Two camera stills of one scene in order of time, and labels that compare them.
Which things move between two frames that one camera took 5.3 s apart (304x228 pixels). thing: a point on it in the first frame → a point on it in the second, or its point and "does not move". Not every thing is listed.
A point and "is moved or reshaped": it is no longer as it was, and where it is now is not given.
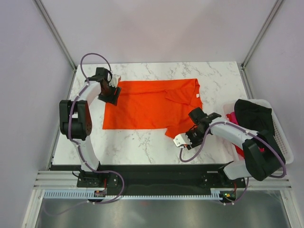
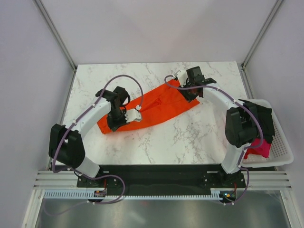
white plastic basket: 279,130 does not move
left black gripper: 113,99 → 114,127
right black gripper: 194,144 → 188,97
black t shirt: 254,117 does not move
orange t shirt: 164,105 is moved or reshaped
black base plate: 198,178 does not move
